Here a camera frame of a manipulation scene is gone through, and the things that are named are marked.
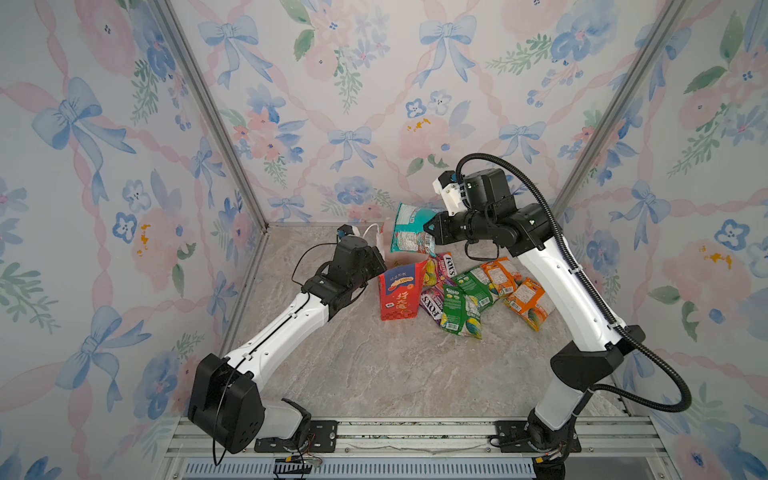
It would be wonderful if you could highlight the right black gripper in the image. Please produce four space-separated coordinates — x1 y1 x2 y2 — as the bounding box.
421 211 494 249

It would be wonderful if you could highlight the red pink paper bag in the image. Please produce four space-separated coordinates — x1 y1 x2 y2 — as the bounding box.
363 219 429 321

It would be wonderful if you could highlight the teal white snack bag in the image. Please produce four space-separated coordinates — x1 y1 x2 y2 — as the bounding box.
390 203 437 256

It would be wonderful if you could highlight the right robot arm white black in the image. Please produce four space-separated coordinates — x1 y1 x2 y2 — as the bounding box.
424 169 633 452

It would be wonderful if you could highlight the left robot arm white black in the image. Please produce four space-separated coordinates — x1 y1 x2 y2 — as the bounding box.
187 225 385 454

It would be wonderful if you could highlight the orange snack bag rear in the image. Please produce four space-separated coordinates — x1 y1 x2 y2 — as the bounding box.
481 257 524 297

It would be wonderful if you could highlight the orange snack bag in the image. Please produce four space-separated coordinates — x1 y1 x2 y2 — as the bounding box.
504 278 556 331
481 257 524 297

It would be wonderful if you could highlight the green snack bag small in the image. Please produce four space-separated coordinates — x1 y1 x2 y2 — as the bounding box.
452 266 498 312

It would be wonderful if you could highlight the pink yellow Fox's candy bag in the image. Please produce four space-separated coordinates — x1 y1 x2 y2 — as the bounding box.
423 252 458 288

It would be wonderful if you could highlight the purple Fox's candy bag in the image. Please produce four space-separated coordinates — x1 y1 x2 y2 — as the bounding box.
419 286 444 326

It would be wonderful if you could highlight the orange snack bag front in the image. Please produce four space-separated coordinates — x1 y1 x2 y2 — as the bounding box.
504 278 556 331

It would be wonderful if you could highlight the green lime snack bag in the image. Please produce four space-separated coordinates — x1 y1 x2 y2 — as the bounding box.
439 285 482 339

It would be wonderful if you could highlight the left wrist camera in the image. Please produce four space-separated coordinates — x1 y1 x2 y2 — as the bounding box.
336 224 360 243

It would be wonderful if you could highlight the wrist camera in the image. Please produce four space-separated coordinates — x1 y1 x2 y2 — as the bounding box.
432 170 467 216
336 224 360 243

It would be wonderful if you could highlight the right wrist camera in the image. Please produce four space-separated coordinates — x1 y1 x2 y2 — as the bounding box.
432 170 467 216

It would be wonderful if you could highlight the black corrugated cable conduit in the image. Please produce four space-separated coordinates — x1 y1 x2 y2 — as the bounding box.
454 152 693 414

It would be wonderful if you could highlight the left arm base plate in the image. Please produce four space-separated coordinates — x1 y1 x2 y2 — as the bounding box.
254 420 339 453

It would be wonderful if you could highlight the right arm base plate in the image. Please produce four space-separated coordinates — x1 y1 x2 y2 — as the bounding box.
488 420 582 455

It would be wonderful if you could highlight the aluminium mounting rail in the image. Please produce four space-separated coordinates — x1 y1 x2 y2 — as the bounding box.
155 417 682 479

